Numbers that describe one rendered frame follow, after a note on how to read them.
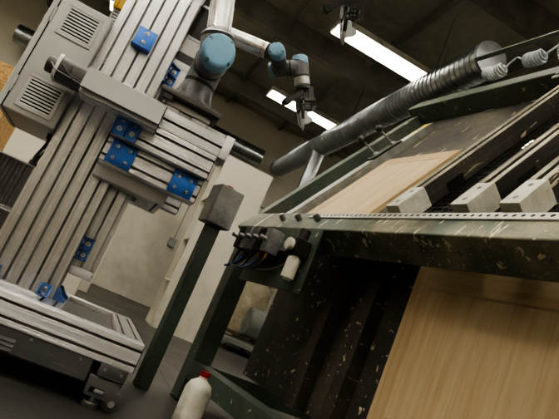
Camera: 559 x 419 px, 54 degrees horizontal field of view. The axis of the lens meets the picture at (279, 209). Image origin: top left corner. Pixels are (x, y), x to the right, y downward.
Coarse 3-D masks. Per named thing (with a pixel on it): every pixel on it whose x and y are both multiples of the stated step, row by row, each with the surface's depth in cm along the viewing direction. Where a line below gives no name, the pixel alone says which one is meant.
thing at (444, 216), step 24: (312, 216) 209; (336, 216) 195; (360, 216) 182; (384, 216) 171; (408, 216) 161; (432, 216) 153; (456, 216) 145; (480, 216) 138; (504, 216) 132; (528, 216) 126; (552, 216) 120
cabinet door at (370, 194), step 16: (400, 160) 242; (416, 160) 230; (432, 160) 220; (448, 160) 212; (368, 176) 242; (384, 176) 231; (400, 176) 220; (416, 176) 209; (352, 192) 231; (368, 192) 220; (384, 192) 209; (400, 192) 201; (320, 208) 230; (336, 208) 220; (352, 208) 210; (368, 208) 200
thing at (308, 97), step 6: (306, 90) 262; (312, 90) 262; (300, 96) 260; (306, 96) 261; (312, 96) 261; (300, 102) 258; (306, 102) 259; (312, 102) 261; (306, 108) 259; (312, 108) 260
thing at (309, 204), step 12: (420, 132) 271; (408, 144) 267; (384, 156) 260; (360, 168) 254; (372, 168) 257; (336, 180) 253; (348, 180) 250; (324, 192) 244; (336, 192) 247; (300, 204) 243; (312, 204) 241
